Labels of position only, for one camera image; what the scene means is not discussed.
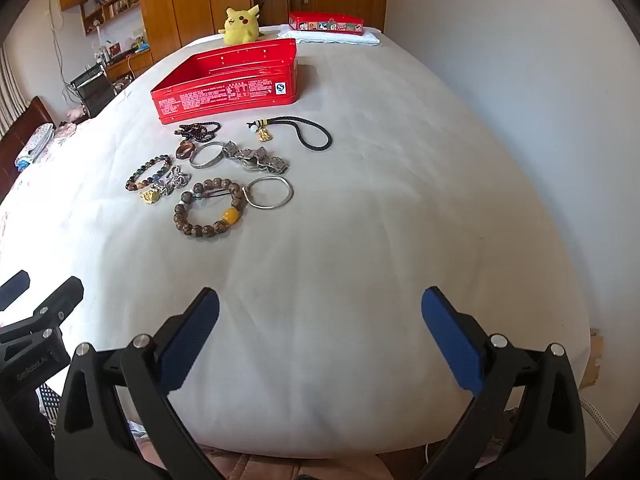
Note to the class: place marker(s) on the yellow plush toy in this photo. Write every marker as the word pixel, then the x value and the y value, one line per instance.
pixel 240 27

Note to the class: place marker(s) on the wide silver bangle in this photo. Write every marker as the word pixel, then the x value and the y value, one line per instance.
pixel 200 164

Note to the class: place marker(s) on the white folded lace cloth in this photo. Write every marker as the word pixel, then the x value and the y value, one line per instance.
pixel 330 39

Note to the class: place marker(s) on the patterned pillow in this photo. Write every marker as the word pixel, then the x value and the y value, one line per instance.
pixel 35 142

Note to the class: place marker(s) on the pink plush toy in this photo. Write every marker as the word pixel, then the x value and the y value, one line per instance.
pixel 76 112

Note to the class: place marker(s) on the wooden wardrobe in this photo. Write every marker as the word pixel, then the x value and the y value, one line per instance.
pixel 200 0

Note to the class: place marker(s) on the thin silver bangle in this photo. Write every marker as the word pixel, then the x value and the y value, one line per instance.
pixel 246 191

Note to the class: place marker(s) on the wooden desk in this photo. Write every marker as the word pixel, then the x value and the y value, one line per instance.
pixel 140 60

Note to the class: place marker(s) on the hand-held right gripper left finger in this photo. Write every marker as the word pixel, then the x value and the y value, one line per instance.
pixel 192 340

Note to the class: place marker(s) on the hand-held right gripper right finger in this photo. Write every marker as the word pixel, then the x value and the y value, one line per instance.
pixel 450 340

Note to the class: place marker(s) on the cardboard piece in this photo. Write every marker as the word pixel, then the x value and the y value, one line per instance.
pixel 592 360

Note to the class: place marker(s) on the red tin box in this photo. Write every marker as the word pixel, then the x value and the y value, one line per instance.
pixel 225 95

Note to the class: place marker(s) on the red cartoon print tin lid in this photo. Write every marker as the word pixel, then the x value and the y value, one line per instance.
pixel 325 25

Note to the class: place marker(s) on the brown headboard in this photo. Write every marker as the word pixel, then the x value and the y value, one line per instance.
pixel 20 130

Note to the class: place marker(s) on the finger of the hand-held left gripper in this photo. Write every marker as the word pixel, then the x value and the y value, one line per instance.
pixel 62 300
pixel 12 290

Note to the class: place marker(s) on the silver metal wristwatch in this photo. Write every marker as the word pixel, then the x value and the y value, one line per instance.
pixel 255 156

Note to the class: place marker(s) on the brown stone pendant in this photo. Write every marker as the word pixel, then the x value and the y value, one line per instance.
pixel 186 146

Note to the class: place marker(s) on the beige curtain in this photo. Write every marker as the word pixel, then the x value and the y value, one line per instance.
pixel 10 95

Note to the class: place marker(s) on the black chair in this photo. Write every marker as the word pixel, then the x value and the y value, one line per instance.
pixel 95 92

